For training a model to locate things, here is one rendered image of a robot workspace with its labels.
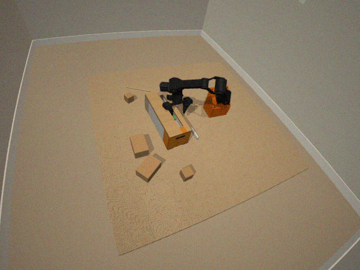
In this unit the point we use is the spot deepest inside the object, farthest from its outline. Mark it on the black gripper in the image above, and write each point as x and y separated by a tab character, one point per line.
177	99

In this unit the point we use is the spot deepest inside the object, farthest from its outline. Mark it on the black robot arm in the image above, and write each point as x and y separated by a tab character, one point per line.
176	86

